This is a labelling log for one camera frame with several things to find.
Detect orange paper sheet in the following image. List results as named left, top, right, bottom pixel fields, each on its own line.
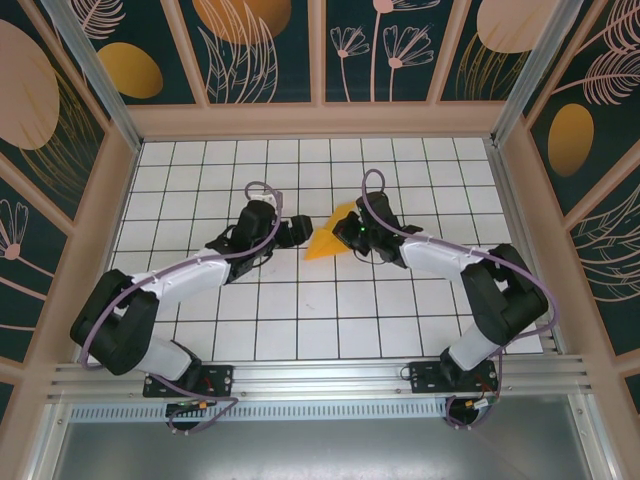
left=302, top=201, right=359, bottom=263

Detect grey metal sheet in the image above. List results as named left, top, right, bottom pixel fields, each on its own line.
left=47, top=418, right=614, bottom=480

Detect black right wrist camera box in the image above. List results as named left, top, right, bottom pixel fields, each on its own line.
left=335, top=212, right=362, bottom=246

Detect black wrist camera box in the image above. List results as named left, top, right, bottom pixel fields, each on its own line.
left=335, top=212, right=362, bottom=246
left=289, top=214, right=315, bottom=247

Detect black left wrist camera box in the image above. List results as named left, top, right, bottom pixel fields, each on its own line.
left=289, top=214, right=315, bottom=247

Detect wall panel with pink flowers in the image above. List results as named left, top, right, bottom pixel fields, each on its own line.
left=324, top=0, right=464, bottom=105

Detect aluminium side rail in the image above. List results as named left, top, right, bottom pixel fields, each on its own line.
left=487, top=139, right=559, bottom=356

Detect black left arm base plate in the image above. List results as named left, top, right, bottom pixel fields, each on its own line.
left=143, top=364, right=235, bottom=399

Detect long aluminium mounting rail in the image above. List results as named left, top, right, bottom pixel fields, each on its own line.
left=47, top=353, right=596, bottom=401

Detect wall panel pink circle stems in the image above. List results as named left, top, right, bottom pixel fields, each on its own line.
left=439, top=0, right=566, bottom=103

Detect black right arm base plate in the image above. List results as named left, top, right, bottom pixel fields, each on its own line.
left=408, top=360, right=499, bottom=396

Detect wall panel orange circle leaves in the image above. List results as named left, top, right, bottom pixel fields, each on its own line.
left=178, top=0, right=321, bottom=106

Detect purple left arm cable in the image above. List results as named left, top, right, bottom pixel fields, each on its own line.
left=78, top=180, right=285, bottom=437

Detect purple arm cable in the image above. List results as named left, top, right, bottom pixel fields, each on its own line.
left=78, top=180, right=285, bottom=437
left=360, top=169, right=559, bottom=432

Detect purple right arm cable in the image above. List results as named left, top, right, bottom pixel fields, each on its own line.
left=360, top=169, right=559, bottom=432

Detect slotted grey cable duct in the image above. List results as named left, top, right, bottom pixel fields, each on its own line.
left=69, top=403, right=451, bottom=421

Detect aluminium corner post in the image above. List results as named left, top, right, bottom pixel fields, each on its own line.
left=489, top=0, right=586, bottom=146
left=39, top=0, right=144, bottom=151

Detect wall panel with orange oval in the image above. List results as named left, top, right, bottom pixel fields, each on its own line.
left=74, top=0, right=197, bottom=107

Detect wall panel single pink flower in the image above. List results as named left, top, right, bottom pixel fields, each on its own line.
left=0, top=174, right=70, bottom=364

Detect wall panel oval and feathers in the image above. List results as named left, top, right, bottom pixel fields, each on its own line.
left=523, top=0, right=640, bottom=217

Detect wall panel pink leaf outlines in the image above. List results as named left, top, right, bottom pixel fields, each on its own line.
left=569, top=189, right=640, bottom=357

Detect wall panel large pink disc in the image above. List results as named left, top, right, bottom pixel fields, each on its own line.
left=0, top=19, right=110, bottom=224

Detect aluminium frame bar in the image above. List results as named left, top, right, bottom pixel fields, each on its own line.
left=569, top=394, right=619, bottom=480
left=27, top=399, right=69, bottom=480

